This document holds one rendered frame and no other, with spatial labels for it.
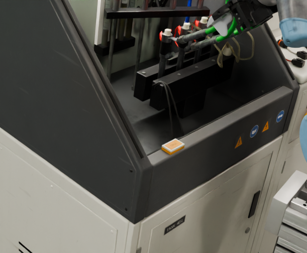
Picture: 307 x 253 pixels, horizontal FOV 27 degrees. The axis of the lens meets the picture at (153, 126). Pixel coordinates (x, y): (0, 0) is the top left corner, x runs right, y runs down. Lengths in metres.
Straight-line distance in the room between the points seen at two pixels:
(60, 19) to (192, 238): 0.74
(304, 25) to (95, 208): 0.69
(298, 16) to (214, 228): 0.82
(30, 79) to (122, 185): 0.37
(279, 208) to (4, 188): 0.89
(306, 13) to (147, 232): 0.66
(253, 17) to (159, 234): 0.60
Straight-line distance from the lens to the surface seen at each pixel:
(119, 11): 1.84
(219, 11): 1.51
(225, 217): 1.93
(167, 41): 1.72
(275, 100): 1.83
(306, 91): 1.99
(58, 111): 1.58
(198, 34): 1.64
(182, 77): 1.78
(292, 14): 1.30
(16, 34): 1.63
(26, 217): 1.89
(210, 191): 1.75
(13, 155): 1.82
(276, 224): 1.39
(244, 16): 1.47
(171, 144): 1.51
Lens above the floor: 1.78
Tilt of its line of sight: 32 degrees down
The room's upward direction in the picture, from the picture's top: 9 degrees clockwise
